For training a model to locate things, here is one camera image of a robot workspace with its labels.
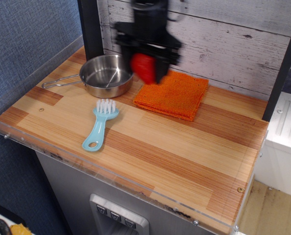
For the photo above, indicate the red toy strawberry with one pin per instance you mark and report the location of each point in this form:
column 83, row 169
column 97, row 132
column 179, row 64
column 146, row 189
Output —
column 144, row 66

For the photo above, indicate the light blue scrub brush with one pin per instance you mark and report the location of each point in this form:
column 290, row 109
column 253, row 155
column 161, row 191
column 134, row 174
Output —
column 105, row 110

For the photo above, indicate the black frame post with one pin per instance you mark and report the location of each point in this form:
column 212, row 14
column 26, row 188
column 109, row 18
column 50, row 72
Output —
column 91, row 30
column 278, row 85

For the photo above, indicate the black right frame post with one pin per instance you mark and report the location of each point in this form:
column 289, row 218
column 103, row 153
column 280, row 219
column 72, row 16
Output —
column 278, row 85

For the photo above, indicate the black left frame post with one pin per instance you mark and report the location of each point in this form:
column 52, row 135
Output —
column 91, row 30

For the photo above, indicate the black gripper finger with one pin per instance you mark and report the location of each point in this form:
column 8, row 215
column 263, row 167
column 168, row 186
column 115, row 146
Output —
column 127, row 54
column 162, row 63

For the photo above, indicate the white ridged side unit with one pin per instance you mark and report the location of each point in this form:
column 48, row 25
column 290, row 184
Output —
column 273, row 165

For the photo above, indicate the orange folded cloth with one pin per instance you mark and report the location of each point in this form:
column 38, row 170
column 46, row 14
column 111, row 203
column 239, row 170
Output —
column 178, row 95

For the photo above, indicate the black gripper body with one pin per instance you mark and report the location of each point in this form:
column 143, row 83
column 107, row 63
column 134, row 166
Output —
column 148, row 32

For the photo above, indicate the stainless steel pot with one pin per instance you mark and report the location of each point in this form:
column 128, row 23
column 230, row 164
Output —
column 104, row 76

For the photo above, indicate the silver dispenser button panel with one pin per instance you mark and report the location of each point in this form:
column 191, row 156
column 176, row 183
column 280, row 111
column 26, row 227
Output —
column 113, row 219

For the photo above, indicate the grey toy fridge cabinet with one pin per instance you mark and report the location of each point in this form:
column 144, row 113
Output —
column 73, row 188

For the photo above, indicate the yellow black object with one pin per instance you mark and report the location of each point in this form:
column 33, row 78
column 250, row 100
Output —
column 12, row 224

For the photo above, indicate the clear acrylic guard rail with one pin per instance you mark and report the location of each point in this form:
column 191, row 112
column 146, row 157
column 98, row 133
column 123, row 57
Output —
column 198, row 170

